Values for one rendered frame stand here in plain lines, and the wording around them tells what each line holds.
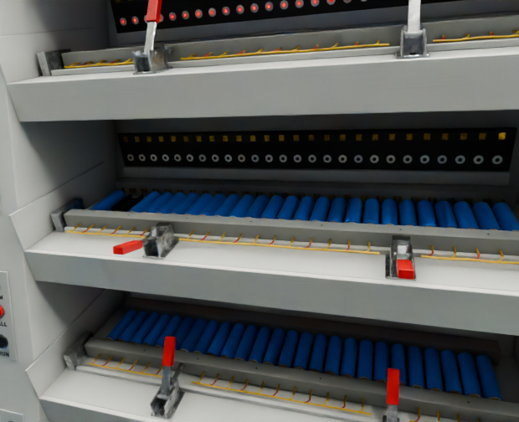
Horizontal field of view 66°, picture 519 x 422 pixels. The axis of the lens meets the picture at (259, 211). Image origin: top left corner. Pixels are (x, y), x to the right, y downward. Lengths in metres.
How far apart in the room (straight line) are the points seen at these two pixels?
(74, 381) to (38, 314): 0.11
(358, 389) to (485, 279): 0.20
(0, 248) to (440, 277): 0.52
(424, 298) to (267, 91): 0.25
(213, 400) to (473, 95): 0.45
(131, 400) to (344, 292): 0.32
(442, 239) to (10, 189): 0.50
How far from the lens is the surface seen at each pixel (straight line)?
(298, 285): 0.42
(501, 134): 0.56
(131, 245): 0.43
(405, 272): 0.34
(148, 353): 0.61
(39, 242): 0.59
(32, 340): 0.62
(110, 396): 0.61
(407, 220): 0.47
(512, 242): 0.46
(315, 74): 0.39
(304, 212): 0.49
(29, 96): 0.55
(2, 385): 0.69
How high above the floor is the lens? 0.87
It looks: 9 degrees down
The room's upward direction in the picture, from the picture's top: straight up
